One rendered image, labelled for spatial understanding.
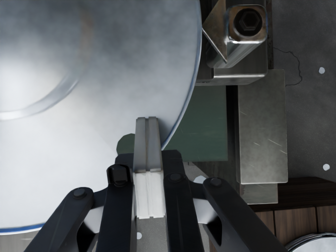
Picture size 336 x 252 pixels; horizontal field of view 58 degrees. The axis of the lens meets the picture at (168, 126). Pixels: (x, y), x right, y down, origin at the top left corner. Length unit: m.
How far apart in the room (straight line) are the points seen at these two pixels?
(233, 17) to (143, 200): 0.14
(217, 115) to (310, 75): 0.81
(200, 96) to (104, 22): 0.17
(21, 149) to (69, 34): 0.09
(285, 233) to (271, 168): 0.37
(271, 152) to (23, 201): 0.28
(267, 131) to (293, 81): 0.74
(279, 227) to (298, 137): 0.45
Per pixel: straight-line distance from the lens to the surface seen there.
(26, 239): 0.26
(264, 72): 0.32
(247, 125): 0.38
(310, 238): 0.75
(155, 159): 0.16
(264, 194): 0.42
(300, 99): 1.12
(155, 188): 0.15
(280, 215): 0.73
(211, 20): 0.24
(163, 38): 0.23
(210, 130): 0.37
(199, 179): 0.37
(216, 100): 0.37
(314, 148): 1.14
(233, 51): 0.25
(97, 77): 0.23
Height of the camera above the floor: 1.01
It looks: 87 degrees down
